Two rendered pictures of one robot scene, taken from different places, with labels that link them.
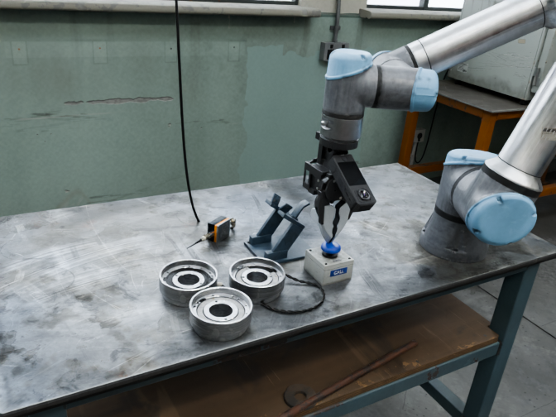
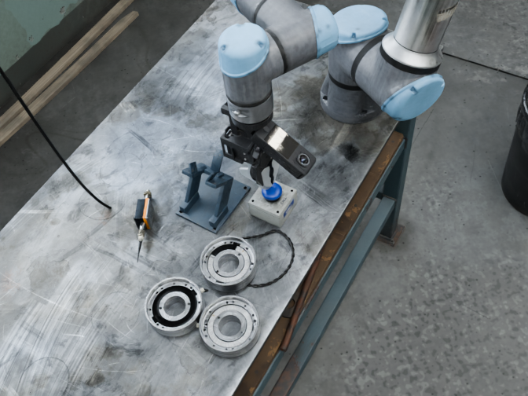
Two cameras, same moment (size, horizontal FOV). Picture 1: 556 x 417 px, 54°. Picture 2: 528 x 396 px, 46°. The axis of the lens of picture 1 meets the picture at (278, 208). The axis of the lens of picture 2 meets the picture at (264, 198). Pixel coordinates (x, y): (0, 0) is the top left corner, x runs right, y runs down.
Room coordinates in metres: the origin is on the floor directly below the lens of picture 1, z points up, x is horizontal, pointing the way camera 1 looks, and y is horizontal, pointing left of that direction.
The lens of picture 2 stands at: (0.30, 0.16, 1.84)
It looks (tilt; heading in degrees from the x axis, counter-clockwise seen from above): 55 degrees down; 339
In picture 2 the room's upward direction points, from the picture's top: 8 degrees counter-clockwise
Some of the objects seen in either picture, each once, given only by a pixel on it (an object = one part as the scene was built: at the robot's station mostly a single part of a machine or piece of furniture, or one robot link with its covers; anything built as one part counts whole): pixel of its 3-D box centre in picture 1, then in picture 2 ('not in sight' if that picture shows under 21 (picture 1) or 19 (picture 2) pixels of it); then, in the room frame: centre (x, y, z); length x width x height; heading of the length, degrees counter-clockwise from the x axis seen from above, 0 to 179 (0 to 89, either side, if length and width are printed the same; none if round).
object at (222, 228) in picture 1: (222, 229); (148, 214); (1.05, 0.12, 0.82); 0.05 x 0.02 x 0.04; 151
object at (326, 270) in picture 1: (331, 262); (274, 199); (0.94, -0.12, 0.82); 0.08 x 0.07 x 0.05; 121
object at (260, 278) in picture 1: (256, 280); (229, 265); (0.86, 0.03, 0.82); 0.10 x 0.10 x 0.04
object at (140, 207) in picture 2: (211, 232); (141, 224); (1.03, 0.14, 0.82); 0.17 x 0.02 x 0.04; 151
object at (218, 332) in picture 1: (220, 314); (230, 327); (0.75, 0.08, 0.82); 0.10 x 0.10 x 0.04
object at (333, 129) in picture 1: (339, 127); (249, 101); (0.96, -0.10, 1.10); 0.08 x 0.08 x 0.05
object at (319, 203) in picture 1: (326, 202); (259, 166); (0.93, -0.09, 0.96); 0.05 x 0.02 x 0.09; 121
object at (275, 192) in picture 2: (329, 254); (272, 196); (0.94, -0.11, 0.84); 0.04 x 0.04 x 0.05
